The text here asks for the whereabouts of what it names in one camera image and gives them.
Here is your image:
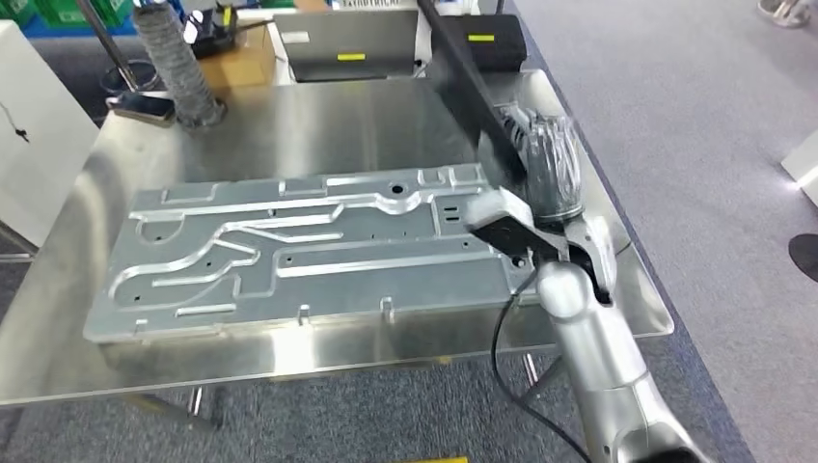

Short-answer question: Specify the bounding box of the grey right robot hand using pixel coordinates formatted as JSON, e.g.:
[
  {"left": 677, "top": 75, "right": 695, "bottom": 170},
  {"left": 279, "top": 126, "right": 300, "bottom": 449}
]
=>
[{"left": 498, "top": 105, "right": 586, "bottom": 224}]

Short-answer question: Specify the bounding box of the black plastic plate part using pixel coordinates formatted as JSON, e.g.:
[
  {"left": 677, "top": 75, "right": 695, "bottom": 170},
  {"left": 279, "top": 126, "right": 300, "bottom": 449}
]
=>
[{"left": 415, "top": 0, "right": 529, "bottom": 193}]

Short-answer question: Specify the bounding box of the stainless steel workbench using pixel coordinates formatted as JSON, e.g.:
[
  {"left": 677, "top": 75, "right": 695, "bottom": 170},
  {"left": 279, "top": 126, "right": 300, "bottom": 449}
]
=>
[{"left": 0, "top": 67, "right": 675, "bottom": 432}]

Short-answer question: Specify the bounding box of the black device with yellow label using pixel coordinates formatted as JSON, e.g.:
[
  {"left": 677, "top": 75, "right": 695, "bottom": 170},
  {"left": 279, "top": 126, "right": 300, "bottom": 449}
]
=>
[{"left": 431, "top": 14, "right": 529, "bottom": 72}]

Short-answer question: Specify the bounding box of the grey device with yellow label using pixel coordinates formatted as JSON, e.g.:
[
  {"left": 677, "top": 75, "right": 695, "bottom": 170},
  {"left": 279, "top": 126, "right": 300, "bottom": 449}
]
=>
[{"left": 273, "top": 9, "right": 423, "bottom": 83}]

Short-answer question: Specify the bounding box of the white box furniture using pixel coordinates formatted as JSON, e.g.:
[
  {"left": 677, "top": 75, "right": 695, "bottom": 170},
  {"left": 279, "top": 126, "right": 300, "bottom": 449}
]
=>
[{"left": 780, "top": 127, "right": 818, "bottom": 209}]

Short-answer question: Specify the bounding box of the machined aluminium fixture plate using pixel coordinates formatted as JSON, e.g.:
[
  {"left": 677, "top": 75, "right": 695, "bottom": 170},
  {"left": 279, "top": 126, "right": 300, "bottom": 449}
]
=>
[{"left": 83, "top": 162, "right": 544, "bottom": 346}]

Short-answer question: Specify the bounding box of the black round floor base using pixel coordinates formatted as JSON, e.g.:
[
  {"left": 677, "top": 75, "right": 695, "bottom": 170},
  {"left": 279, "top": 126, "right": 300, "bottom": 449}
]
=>
[{"left": 787, "top": 232, "right": 818, "bottom": 284}]

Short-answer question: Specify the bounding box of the person's foot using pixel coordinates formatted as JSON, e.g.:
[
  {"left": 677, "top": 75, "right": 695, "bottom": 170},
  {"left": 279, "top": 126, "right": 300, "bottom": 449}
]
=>
[{"left": 756, "top": 0, "right": 813, "bottom": 30}]

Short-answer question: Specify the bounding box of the brown cardboard box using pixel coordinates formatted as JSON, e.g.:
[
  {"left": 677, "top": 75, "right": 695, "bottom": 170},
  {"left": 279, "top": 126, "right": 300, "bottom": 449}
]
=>
[{"left": 198, "top": 25, "right": 279, "bottom": 91}]

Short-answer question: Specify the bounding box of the small black device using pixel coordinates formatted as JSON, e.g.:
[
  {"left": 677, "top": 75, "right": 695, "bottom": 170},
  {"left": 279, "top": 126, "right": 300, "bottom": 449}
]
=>
[{"left": 181, "top": 3, "right": 257, "bottom": 60}]

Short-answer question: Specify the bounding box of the black phone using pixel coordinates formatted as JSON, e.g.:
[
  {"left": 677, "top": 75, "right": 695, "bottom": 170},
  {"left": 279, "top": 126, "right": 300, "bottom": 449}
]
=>
[{"left": 105, "top": 91, "right": 177, "bottom": 123}]

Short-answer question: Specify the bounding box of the green plastic crate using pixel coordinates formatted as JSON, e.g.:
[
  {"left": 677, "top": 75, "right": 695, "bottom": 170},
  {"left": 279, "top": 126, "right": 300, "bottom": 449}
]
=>
[
  {"left": 35, "top": 0, "right": 135, "bottom": 30},
  {"left": 0, "top": 0, "right": 37, "bottom": 27}
]

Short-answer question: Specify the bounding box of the blue low platform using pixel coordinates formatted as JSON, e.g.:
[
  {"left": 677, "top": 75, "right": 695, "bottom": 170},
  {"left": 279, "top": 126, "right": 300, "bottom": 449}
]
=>
[{"left": 22, "top": 15, "right": 139, "bottom": 39}]

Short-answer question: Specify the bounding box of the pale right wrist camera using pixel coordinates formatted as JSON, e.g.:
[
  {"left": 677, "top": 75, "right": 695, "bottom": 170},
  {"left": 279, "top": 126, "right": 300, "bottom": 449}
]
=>
[{"left": 463, "top": 186, "right": 560, "bottom": 266}]

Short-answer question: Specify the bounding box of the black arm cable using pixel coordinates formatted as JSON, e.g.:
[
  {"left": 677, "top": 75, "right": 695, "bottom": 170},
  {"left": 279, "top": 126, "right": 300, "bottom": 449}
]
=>
[{"left": 490, "top": 271, "right": 592, "bottom": 463}]

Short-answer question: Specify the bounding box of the grey corrugated hose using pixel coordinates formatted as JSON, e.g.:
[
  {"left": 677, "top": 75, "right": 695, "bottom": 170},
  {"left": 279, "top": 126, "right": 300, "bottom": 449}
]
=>
[{"left": 130, "top": 0, "right": 228, "bottom": 129}]

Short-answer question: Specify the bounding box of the dark pole with ring base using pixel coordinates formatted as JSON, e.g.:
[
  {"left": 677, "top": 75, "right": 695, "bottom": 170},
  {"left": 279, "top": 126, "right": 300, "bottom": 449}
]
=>
[{"left": 75, "top": 0, "right": 161, "bottom": 97}]

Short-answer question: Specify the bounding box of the thin black cord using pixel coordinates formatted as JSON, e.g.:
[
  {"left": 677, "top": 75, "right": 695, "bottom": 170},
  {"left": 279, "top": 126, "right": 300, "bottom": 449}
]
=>
[{"left": 0, "top": 101, "right": 30, "bottom": 143}]

